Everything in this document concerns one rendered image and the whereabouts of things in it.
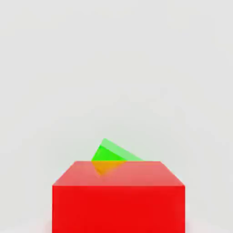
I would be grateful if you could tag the small red cube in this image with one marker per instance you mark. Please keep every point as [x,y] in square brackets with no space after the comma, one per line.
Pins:
[118,207]

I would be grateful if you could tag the small green cube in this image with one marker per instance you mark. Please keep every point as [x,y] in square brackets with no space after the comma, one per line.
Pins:
[109,153]

